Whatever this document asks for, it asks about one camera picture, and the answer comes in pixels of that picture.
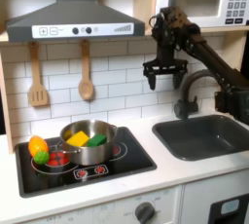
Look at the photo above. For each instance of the dark grey sink basin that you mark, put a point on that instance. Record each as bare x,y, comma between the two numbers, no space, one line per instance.
194,143

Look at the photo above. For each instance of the black cabinet door panel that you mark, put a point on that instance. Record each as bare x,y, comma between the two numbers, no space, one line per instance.
214,215

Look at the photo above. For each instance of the green toy block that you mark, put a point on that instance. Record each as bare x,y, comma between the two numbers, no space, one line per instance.
97,140

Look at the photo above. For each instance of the black toy stove top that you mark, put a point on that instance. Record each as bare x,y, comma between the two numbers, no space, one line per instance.
129,169

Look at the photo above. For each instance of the white oven front panel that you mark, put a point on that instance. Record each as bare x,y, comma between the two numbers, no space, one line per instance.
107,211

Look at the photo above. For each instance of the grey oven knob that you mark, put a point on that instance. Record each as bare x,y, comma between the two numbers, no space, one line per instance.
144,213

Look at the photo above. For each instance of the grey extractor hood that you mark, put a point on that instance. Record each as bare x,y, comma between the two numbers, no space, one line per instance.
74,13

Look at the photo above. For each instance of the white toy microwave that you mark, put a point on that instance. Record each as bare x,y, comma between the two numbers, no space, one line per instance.
194,20

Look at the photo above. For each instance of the dark grey tap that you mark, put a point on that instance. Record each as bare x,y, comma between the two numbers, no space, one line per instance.
186,94

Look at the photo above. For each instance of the wooden spoon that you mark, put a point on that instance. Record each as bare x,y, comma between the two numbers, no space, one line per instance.
86,90

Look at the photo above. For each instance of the slotted wooden spatula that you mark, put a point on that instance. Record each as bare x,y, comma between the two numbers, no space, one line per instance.
34,65

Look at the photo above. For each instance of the orange toy vegetable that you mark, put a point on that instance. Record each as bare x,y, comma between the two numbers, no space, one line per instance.
36,145

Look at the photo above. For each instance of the yellow toy block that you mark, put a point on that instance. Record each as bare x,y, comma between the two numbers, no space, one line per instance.
78,139

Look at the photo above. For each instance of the green toy vegetable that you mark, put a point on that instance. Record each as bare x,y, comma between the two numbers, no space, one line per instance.
41,158

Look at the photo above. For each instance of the steel pot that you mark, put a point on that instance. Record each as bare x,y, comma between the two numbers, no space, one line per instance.
94,156

